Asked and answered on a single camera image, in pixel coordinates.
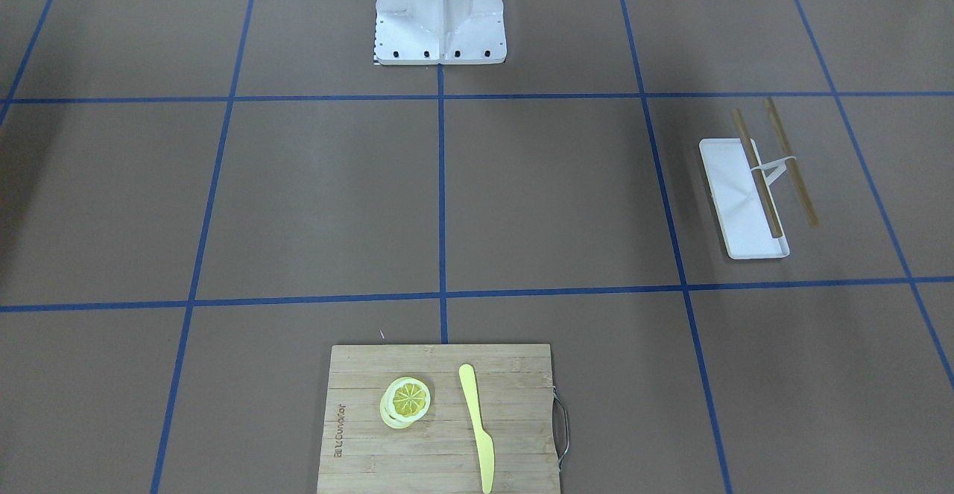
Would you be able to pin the yellow lemon slices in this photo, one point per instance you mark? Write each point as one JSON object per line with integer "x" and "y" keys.
{"x": 404, "y": 402}

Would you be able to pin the bamboo cutting board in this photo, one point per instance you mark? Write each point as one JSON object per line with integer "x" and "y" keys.
{"x": 437, "y": 454}

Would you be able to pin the yellow plastic knife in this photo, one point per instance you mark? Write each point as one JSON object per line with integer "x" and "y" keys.
{"x": 483, "y": 441}

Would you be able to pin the white rectangular tray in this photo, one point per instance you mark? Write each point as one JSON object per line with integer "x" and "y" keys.
{"x": 741, "y": 221}

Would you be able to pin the inner wooden rack rod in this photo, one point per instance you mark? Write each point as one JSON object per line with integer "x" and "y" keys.
{"x": 760, "y": 184}

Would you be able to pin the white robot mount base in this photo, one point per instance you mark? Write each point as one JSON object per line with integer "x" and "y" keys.
{"x": 429, "y": 32}

